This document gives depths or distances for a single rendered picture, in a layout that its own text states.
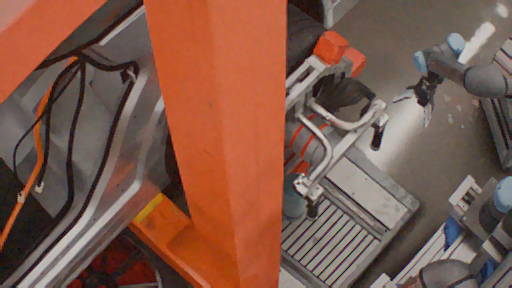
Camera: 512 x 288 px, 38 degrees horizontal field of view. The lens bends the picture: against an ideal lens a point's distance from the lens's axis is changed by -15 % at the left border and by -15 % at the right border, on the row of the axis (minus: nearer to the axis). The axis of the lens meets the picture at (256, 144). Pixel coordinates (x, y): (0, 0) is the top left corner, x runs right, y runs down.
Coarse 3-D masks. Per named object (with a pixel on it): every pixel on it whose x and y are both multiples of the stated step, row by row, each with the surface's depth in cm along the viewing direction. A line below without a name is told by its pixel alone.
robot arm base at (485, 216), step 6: (486, 198) 269; (486, 204) 265; (480, 210) 268; (486, 210) 264; (480, 216) 267; (486, 216) 263; (492, 216) 259; (480, 222) 268; (486, 222) 264; (492, 222) 261; (498, 222) 260; (486, 228) 265; (492, 228) 263
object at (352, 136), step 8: (384, 104) 271; (360, 128) 267; (352, 136) 266; (360, 136) 269; (344, 144) 265; (352, 144) 267; (336, 152) 264; (344, 152) 265; (336, 160) 264; (328, 168) 262; (320, 176) 261; (296, 192) 261; (304, 192) 258
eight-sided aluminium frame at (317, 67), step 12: (312, 60) 262; (324, 60) 264; (348, 60) 278; (300, 72) 260; (312, 72) 261; (324, 72) 262; (336, 72) 273; (348, 72) 283; (288, 84) 258; (300, 84) 258; (312, 84) 262; (336, 84) 297; (288, 96) 257; (300, 96) 260; (288, 108) 258; (324, 120) 303; (288, 156) 306; (300, 156) 303; (288, 168) 301
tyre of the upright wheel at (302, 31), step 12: (288, 12) 271; (300, 12) 279; (288, 24) 266; (300, 24) 267; (312, 24) 272; (288, 36) 261; (300, 36) 263; (312, 36) 264; (288, 48) 258; (300, 48) 260; (312, 48) 266; (288, 60) 257; (324, 84) 301; (324, 96) 309; (168, 144) 280
